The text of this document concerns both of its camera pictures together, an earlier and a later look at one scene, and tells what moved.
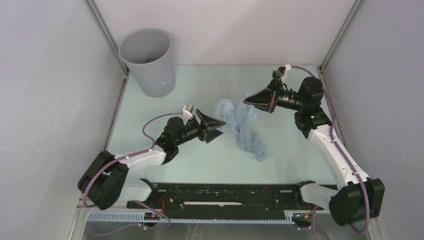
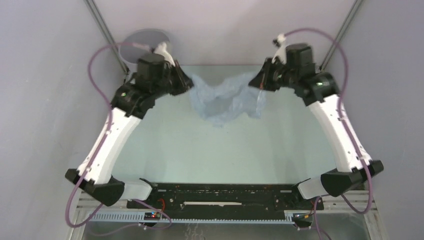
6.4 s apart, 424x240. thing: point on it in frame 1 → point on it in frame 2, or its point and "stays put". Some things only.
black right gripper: [263, 100] → [262, 81]
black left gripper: [207, 123] → [185, 83]
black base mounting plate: [220, 201] stays put
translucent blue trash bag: [238, 117] → [218, 105]
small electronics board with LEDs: [152, 216] stays put
